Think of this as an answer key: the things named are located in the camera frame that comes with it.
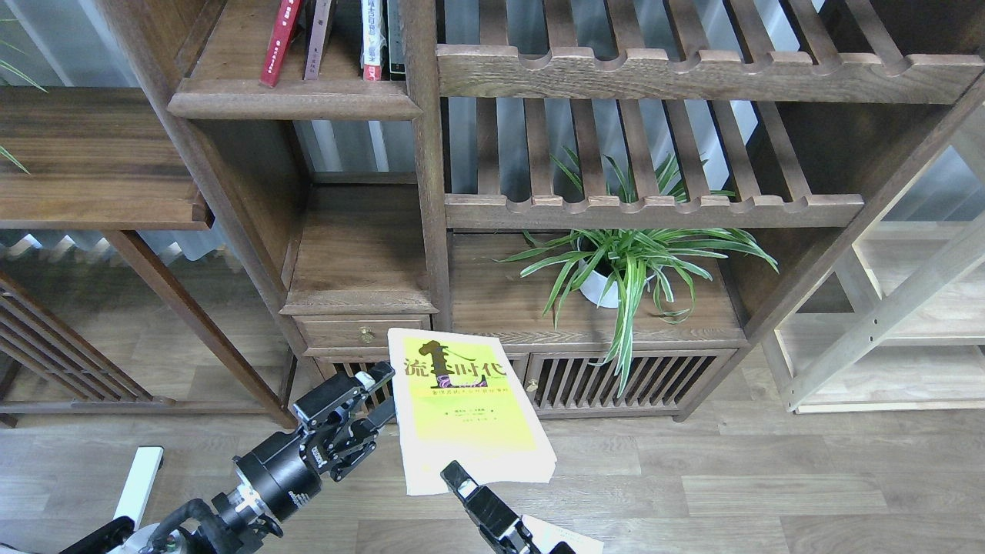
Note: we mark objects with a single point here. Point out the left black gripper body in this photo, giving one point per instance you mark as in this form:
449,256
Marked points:
280,475

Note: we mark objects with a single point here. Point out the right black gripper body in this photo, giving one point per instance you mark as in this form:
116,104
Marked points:
503,530

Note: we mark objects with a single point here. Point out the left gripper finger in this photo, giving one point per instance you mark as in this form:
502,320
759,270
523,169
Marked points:
328,414

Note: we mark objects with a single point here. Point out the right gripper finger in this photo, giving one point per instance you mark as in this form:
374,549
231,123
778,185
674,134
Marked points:
476,499

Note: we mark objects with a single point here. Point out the white purple book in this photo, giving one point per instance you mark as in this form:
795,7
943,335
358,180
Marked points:
546,537

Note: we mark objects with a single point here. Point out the yellow green book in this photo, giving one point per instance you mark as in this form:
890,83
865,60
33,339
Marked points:
458,400

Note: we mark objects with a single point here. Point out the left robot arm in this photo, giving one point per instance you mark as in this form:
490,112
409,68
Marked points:
195,527

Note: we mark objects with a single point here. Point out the white robot base bar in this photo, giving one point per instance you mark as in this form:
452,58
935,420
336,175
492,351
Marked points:
137,489

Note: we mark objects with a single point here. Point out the brass drawer knob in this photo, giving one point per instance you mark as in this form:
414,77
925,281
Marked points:
366,335

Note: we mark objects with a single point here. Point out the white plant pot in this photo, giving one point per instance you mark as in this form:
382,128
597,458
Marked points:
594,287

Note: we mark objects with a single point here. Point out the green spider plant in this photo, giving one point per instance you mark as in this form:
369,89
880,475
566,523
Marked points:
632,262

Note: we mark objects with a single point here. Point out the dark wooden bookshelf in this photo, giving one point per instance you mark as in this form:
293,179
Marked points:
386,204

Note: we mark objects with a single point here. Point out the red white upright book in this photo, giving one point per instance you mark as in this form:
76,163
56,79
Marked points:
373,40

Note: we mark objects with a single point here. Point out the dark upright book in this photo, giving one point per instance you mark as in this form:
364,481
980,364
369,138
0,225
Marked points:
395,55

